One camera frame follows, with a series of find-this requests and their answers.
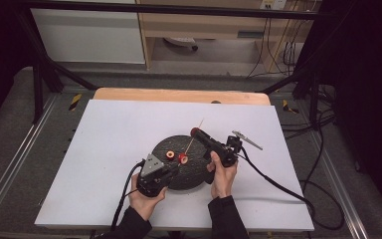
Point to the white cabinet panel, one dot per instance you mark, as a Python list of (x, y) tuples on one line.
[(89, 36)]

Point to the black metal frame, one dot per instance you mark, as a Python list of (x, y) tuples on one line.
[(165, 8)]

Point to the aluminium floor rail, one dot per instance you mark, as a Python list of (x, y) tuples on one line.
[(16, 159), (336, 179)]

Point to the white power strip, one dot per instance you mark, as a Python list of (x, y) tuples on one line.
[(273, 4)]

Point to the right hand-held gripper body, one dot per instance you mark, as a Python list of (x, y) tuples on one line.
[(229, 154)]

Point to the white board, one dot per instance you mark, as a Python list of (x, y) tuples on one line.
[(112, 132)]

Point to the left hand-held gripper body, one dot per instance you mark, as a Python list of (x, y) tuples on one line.
[(152, 179)]

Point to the light wooden desk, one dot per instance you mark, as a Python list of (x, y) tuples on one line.
[(209, 25)]

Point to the round black speckled plate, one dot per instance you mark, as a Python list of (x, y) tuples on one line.
[(189, 176)]

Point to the person's left hand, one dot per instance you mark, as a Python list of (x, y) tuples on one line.
[(146, 204)]

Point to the wooden table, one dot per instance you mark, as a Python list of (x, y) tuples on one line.
[(179, 95)]

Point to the person's right hand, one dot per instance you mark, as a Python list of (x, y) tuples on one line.
[(224, 181)]

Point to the white chair base with caster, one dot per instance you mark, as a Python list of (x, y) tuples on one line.
[(182, 41)]

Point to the yellow black floor tape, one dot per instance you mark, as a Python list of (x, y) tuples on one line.
[(75, 102), (289, 107)]

